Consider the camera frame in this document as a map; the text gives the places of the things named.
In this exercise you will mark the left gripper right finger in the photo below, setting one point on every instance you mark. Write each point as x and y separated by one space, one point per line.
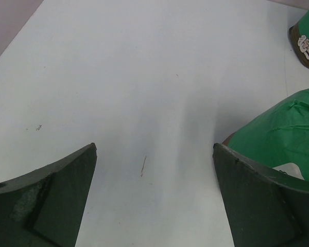
264 207

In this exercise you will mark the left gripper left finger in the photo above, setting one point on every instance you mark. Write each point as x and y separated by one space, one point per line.
45 207

